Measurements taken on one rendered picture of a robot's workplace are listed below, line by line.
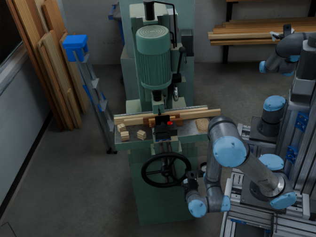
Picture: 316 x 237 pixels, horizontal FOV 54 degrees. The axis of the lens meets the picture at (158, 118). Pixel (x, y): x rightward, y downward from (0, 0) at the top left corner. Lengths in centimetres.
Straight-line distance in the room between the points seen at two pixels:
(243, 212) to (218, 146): 72
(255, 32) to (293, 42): 211
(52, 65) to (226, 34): 196
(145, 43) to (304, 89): 79
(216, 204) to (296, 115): 58
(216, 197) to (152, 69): 72
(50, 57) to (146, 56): 156
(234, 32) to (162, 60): 222
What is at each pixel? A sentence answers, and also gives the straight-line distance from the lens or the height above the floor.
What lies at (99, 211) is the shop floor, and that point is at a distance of 269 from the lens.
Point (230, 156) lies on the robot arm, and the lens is 119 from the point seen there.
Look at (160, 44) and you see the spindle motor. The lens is 160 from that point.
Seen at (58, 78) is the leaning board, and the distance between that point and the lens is 315.
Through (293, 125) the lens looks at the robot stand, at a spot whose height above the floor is 113.
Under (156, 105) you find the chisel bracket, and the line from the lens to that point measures 183.
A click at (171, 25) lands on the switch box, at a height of 141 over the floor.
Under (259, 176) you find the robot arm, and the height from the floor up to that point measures 116.
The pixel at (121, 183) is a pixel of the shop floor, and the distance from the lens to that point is 283.
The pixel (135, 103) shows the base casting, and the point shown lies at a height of 80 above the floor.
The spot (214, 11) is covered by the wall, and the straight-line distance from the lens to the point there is 414.
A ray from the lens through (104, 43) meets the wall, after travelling 439.
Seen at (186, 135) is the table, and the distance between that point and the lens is 187.
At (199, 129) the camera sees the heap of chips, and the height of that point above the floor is 91.
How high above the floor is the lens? 217
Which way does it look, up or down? 39 degrees down
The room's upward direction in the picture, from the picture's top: 5 degrees counter-clockwise
